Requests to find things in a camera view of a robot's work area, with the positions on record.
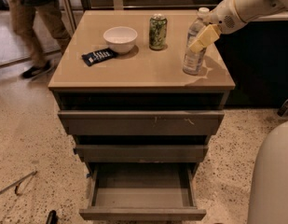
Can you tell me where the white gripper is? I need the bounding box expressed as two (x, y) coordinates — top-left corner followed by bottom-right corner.
(188, 0), (246, 53)

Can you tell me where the clear plastic water bottle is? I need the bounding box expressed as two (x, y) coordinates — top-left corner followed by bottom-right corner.
(183, 7), (210, 75)

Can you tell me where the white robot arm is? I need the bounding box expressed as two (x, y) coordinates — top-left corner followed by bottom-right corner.
(186, 0), (288, 224)

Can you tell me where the grey drawer cabinet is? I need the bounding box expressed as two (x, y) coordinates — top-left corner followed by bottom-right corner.
(48, 9), (236, 222)

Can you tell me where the top grey drawer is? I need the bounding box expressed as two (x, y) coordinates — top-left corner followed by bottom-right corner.
(58, 110), (225, 135)

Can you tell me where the grey drawer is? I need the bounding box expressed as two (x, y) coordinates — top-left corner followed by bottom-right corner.
(79, 163), (206, 221)
(74, 145), (208, 163)
(58, 110), (225, 135)

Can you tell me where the middle grey drawer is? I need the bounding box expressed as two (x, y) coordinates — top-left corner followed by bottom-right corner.
(74, 145), (208, 163)

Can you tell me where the bottom grey drawer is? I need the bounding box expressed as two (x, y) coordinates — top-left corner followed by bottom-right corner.
(79, 163), (206, 221)

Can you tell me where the green drink can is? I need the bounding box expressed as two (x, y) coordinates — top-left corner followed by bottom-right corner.
(149, 14), (167, 50)

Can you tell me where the white ceramic bowl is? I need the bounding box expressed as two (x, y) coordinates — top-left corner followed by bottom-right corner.
(103, 26), (138, 54)

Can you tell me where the dark blue snack packet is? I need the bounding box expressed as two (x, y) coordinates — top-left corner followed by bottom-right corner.
(81, 48), (117, 66)

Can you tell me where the walking person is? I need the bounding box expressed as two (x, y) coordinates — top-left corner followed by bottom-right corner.
(4, 0), (72, 79)

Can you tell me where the black object on floor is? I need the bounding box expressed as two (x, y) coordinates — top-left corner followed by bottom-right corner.
(46, 210), (57, 224)

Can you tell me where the metal rod on floor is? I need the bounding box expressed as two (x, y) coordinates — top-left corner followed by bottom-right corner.
(0, 171), (37, 195)

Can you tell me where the dark object by wall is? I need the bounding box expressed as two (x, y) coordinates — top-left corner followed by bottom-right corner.
(277, 99), (288, 117)

